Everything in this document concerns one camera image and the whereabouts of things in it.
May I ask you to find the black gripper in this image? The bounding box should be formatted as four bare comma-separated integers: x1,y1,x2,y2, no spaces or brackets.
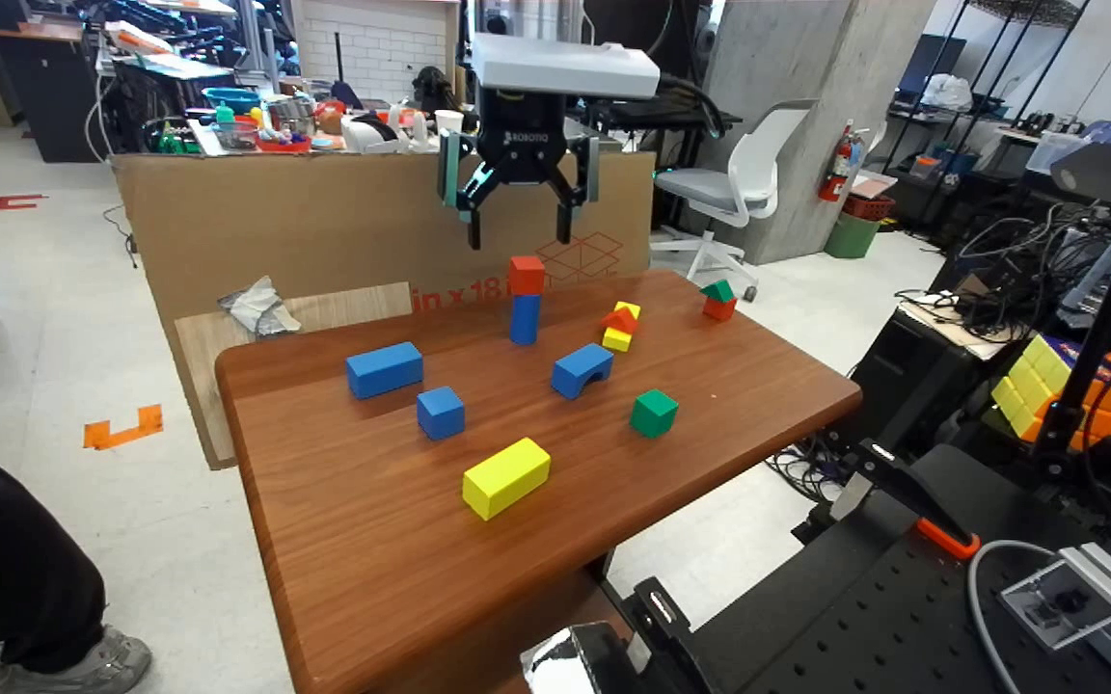
453,90,583,251

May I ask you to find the orange cube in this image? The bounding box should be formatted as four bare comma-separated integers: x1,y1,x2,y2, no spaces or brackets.
507,256,547,296

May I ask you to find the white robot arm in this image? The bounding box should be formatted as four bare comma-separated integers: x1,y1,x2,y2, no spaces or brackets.
439,0,658,245

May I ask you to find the blue cylindrical block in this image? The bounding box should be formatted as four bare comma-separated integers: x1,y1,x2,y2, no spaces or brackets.
507,292,541,346

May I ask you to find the red cube on yellow block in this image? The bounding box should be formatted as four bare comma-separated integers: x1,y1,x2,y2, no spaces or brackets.
604,310,636,337

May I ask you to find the yellow flat long block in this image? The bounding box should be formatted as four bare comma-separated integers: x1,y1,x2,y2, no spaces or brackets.
601,302,640,355

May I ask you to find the blue arch block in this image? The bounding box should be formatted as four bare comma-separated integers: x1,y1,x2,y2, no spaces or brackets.
551,343,613,400

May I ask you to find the blue rectangular block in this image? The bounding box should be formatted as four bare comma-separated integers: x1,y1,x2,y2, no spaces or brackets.
348,343,425,400

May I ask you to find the green cube on red block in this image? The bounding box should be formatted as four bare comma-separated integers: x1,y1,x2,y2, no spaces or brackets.
703,279,738,306

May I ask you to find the red block under green cube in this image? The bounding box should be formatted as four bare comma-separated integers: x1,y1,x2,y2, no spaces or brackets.
703,302,738,323

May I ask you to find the small blue cube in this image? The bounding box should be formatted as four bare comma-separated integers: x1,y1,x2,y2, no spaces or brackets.
417,384,468,438

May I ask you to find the yellow rectangular block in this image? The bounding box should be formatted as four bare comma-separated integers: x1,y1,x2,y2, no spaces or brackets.
461,437,551,520

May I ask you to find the large cardboard box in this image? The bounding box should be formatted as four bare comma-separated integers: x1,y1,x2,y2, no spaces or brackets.
116,154,650,469

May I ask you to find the grey office chair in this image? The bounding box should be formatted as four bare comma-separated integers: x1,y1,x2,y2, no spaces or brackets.
654,105,804,302

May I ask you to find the red fire extinguisher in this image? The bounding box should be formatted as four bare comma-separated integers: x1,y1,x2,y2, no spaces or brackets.
816,128,865,200

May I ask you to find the wooden table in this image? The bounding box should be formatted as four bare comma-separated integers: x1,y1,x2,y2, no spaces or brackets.
217,275,861,694

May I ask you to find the green bucket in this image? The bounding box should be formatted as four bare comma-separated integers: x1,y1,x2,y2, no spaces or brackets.
824,211,878,258

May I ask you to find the black orange clamp rear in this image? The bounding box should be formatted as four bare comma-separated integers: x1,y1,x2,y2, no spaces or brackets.
828,443,984,564

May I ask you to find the black orange clamp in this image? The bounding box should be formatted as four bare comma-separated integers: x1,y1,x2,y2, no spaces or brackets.
520,578,709,694
828,443,984,564

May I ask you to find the black orange clamp front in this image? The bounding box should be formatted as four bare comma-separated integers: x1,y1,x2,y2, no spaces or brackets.
520,578,709,694

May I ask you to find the person in dark clothes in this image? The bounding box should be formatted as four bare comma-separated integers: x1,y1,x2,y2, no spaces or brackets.
0,469,151,694

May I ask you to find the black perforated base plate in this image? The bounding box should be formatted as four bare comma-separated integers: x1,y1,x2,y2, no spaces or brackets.
686,447,1111,694

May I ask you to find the black camera stand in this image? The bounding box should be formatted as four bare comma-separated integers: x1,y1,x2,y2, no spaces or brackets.
1032,243,1111,479

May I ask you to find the aluminium bracket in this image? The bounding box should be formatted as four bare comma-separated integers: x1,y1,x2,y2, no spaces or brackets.
1002,544,1111,662

